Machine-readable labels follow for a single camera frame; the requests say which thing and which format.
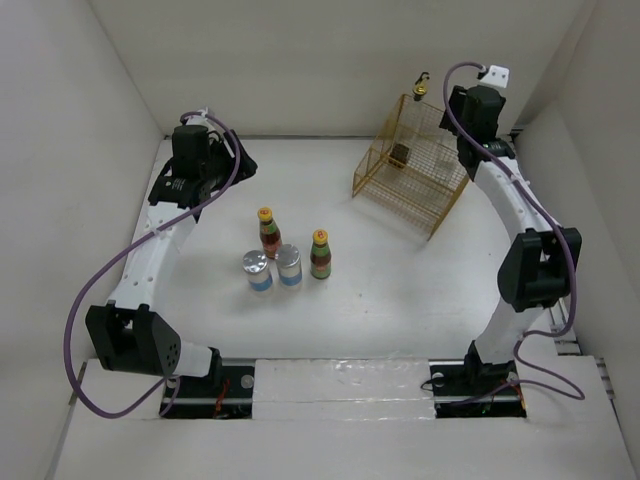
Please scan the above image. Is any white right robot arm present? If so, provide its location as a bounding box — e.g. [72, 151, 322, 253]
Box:
[434, 85, 582, 408]

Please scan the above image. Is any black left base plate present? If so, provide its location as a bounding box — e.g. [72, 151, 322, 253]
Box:
[162, 358, 256, 420]

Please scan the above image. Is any brown sauce bottle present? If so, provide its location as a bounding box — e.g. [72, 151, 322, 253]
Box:
[310, 229, 332, 280]
[257, 207, 282, 259]

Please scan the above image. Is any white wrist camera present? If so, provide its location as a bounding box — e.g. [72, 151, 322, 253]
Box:
[477, 65, 510, 89]
[180, 107, 209, 126]

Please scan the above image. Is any aluminium side rail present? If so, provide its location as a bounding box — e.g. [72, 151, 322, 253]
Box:
[508, 127, 582, 355]

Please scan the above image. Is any clear glass oil bottle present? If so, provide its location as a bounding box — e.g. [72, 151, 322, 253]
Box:
[434, 135, 461, 177]

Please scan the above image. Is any gold wire basket rack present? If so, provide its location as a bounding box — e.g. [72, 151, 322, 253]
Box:
[351, 94, 469, 237]

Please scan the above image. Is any glass oil bottle dark liquid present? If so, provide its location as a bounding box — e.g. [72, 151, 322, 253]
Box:
[389, 71, 430, 169]

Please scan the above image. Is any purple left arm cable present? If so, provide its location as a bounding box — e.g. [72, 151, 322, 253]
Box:
[63, 112, 244, 419]

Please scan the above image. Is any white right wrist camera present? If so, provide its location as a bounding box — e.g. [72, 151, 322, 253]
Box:
[477, 65, 510, 89]

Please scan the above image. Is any spice jar silver lid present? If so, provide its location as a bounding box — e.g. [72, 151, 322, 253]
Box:
[242, 250, 273, 295]
[275, 244, 302, 288]

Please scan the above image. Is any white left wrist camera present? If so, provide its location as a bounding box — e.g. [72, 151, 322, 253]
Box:
[180, 107, 209, 126]

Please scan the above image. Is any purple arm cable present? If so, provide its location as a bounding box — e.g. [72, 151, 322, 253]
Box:
[443, 60, 587, 407]
[63, 112, 244, 419]

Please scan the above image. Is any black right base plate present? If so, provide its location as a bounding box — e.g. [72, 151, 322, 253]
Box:
[421, 360, 527, 419]

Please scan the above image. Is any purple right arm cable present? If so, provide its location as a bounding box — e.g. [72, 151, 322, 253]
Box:
[443, 60, 587, 407]

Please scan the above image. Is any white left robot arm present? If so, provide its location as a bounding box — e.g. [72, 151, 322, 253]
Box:
[85, 124, 257, 397]

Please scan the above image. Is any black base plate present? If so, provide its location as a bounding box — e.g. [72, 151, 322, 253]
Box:
[421, 360, 527, 419]
[162, 358, 256, 420]

